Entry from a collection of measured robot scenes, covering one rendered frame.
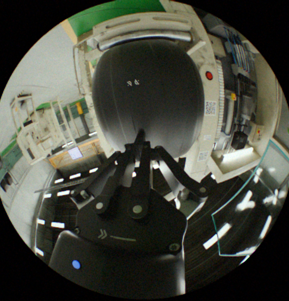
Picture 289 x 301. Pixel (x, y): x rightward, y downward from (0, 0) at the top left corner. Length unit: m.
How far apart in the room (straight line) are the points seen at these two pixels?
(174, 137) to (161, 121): 0.05
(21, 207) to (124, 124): 11.22
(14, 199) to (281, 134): 11.67
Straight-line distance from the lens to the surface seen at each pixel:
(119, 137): 0.22
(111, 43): 0.40
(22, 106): 2.71
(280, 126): 0.62
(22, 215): 11.28
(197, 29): 0.44
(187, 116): 0.21
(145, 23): 0.41
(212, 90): 0.50
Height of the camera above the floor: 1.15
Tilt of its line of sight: 33 degrees up
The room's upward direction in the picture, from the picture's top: 169 degrees clockwise
